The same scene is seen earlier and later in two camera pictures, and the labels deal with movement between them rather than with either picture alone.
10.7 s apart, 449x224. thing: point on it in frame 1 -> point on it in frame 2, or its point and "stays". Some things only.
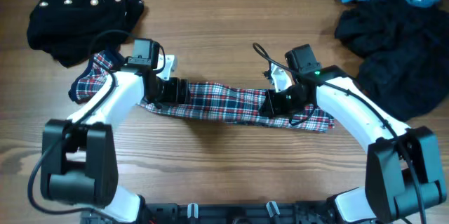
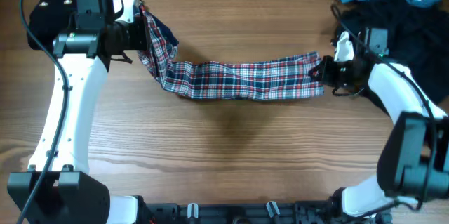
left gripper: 172,96 -> 140,26
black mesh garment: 403,49 stays
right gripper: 268,103 -> 327,74
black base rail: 155,212 stays
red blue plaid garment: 208,100 -> 298,76
